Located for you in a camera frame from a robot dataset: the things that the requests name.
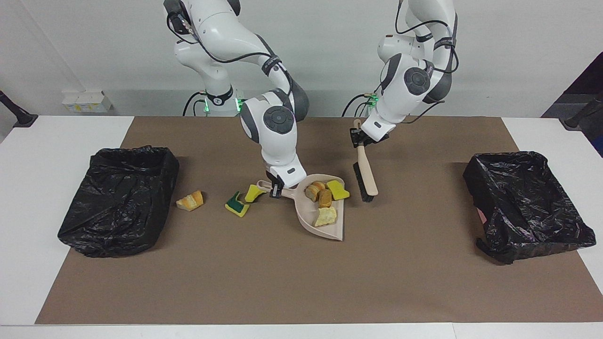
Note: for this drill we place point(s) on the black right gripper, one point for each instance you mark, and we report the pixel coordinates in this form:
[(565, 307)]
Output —
[(275, 181)]

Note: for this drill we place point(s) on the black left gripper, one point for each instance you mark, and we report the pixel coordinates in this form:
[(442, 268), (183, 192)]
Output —
[(367, 139)]

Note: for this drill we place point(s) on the small yellow sponge piece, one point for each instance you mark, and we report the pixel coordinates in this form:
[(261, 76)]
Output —
[(255, 192)]

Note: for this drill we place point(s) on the beige brush black bristles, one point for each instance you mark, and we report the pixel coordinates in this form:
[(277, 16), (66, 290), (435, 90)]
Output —
[(367, 175)]

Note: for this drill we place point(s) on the croissant piece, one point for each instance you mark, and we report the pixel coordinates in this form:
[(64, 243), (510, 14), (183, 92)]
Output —
[(326, 217), (313, 190), (190, 201)]

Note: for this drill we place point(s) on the green and yellow sponge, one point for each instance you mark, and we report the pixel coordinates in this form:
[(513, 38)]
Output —
[(237, 207)]

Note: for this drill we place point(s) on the brown bread roll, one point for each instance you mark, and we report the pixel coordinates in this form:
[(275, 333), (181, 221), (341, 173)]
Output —
[(325, 199)]

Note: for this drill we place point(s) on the large yellow sponge piece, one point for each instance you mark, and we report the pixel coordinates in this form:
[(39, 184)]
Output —
[(338, 190)]

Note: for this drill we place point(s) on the beige plastic dustpan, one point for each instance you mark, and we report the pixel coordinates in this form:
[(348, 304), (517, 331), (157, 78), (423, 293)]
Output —
[(335, 231)]

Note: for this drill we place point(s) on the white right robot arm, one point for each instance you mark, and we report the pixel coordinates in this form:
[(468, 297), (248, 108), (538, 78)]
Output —
[(278, 136)]

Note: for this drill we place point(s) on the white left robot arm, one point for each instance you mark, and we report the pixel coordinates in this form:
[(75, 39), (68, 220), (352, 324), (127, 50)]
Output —
[(400, 94)]

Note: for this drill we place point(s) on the black bag lined bin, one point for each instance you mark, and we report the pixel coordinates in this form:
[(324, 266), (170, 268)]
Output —
[(118, 202), (527, 207)]

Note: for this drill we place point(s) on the brown table mat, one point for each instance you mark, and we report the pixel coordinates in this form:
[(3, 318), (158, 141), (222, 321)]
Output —
[(235, 282)]

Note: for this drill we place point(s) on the white box on table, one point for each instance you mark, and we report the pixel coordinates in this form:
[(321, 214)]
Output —
[(85, 103)]

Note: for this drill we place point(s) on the black stand base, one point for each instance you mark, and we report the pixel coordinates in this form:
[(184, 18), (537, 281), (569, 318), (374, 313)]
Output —
[(579, 118), (19, 116)]

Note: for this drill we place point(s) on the dark background panel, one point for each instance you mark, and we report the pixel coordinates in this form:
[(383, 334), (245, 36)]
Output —
[(589, 84)]

